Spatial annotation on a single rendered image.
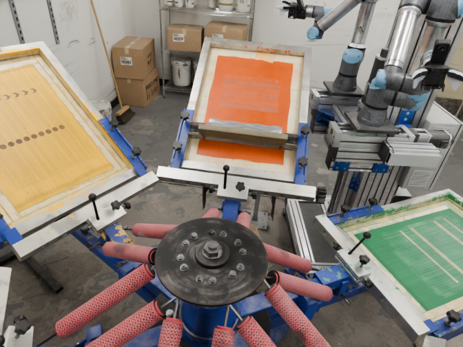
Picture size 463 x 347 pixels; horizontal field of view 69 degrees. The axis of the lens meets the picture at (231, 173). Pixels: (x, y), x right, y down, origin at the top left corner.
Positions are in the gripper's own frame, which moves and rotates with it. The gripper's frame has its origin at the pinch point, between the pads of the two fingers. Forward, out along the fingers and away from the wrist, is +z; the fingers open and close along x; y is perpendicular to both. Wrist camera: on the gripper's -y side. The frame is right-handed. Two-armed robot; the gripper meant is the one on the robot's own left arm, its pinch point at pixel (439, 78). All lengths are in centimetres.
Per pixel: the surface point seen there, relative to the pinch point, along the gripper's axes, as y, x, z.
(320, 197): 50, 32, 8
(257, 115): 29, 71, -22
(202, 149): 38, 90, 2
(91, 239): 60, 118, 53
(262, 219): 156, 93, -92
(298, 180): 46, 43, 3
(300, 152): 39, 45, -10
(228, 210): 50, 66, 27
